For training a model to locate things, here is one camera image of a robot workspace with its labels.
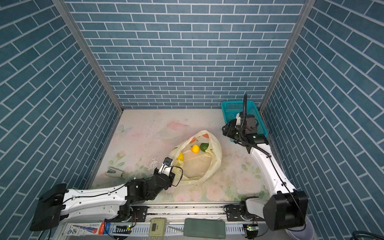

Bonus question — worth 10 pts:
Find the green round lime fruit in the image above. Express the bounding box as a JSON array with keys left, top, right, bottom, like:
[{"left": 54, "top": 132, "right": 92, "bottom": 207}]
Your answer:
[{"left": 200, "top": 143, "right": 209, "bottom": 152}]

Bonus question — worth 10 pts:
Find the yellow round fruit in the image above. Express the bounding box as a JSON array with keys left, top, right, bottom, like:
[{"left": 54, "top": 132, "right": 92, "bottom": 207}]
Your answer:
[{"left": 191, "top": 145, "right": 200, "bottom": 154}]

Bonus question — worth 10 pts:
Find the yellow translucent plastic bag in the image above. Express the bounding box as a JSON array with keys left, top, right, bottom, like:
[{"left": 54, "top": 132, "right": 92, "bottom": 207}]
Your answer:
[{"left": 169, "top": 130, "right": 223, "bottom": 186}]

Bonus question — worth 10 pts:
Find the orange fruit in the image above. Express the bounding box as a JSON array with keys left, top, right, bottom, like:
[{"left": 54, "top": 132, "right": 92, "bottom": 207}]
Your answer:
[{"left": 177, "top": 152, "right": 184, "bottom": 162}]

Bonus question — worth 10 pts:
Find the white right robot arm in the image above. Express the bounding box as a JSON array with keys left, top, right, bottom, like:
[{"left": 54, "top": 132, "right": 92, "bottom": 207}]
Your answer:
[{"left": 222, "top": 113, "right": 309, "bottom": 232}]

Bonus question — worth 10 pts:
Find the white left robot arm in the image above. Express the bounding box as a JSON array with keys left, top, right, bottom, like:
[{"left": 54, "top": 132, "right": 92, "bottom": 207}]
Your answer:
[{"left": 30, "top": 167, "right": 175, "bottom": 232}]

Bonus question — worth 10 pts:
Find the teal plastic basket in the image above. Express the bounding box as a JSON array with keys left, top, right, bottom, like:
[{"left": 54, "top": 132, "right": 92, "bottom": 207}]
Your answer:
[{"left": 221, "top": 100, "right": 269, "bottom": 137}]

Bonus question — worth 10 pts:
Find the small green meter box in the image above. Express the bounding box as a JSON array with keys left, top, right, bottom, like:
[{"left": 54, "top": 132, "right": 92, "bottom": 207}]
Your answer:
[{"left": 149, "top": 218, "right": 167, "bottom": 238}]

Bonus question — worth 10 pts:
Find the small grey card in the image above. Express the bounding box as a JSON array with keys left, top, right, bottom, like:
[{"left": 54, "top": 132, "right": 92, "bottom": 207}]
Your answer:
[{"left": 105, "top": 167, "right": 125, "bottom": 178}]

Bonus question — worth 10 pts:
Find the green rectangular pad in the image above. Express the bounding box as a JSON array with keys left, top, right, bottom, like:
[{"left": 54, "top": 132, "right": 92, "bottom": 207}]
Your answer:
[{"left": 183, "top": 218, "right": 226, "bottom": 239}]

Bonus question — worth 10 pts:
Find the blue white flat package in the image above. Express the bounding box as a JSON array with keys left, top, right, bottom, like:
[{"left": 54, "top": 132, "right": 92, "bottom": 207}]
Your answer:
[{"left": 63, "top": 223, "right": 103, "bottom": 236}]

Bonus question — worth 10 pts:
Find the grey round bowl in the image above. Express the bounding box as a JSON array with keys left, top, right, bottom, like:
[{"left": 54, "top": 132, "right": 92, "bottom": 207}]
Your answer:
[{"left": 285, "top": 222, "right": 315, "bottom": 240}]

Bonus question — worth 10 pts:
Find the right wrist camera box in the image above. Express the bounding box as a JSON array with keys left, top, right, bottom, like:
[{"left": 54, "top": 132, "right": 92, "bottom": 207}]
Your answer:
[{"left": 236, "top": 113, "right": 244, "bottom": 127}]

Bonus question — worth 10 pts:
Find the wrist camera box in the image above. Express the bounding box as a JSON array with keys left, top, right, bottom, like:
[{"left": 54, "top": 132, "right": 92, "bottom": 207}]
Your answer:
[
  {"left": 159, "top": 157, "right": 173, "bottom": 176},
  {"left": 236, "top": 113, "right": 244, "bottom": 127}
]

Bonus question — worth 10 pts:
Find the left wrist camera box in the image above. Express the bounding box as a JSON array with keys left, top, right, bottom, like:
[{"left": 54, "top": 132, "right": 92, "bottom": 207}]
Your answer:
[{"left": 159, "top": 157, "right": 173, "bottom": 176}]

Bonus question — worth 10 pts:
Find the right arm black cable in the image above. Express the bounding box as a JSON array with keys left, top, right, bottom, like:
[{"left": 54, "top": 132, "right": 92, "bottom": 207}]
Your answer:
[{"left": 242, "top": 92, "right": 249, "bottom": 121}]

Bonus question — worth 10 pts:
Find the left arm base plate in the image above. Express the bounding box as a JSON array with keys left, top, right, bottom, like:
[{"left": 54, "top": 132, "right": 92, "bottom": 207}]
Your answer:
[{"left": 105, "top": 205, "right": 148, "bottom": 223}]

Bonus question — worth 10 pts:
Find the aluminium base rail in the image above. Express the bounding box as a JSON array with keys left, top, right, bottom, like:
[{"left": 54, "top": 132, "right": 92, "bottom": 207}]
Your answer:
[{"left": 53, "top": 202, "right": 310, "bottom": 240}]

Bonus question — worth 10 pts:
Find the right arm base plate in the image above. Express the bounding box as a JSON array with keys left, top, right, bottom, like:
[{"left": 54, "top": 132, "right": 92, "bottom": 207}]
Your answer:
[{"left": 223, "top": 204, "right": 264, "bottom": 222}]

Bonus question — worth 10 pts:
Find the aluminium corner post right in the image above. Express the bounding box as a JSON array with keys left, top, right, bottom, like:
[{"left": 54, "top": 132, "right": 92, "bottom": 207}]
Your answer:
[{"left": 259, "top": 0, "right": 316, "bottom": 114}]

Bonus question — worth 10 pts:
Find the aluminium corner post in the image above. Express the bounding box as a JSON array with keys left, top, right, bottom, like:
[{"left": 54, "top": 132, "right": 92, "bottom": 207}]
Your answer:
[
  {"left": 259, "top": 0, "right": 316, "bottom": 114},
  {"left": 52, "top": 0, "right": 124, "bottom": 114}
]

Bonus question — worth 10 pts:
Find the aluminium corner post left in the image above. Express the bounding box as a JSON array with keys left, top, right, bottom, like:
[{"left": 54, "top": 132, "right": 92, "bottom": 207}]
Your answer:
[{"left": 52, "top": 0, "right": 124, "bottom": 114}]

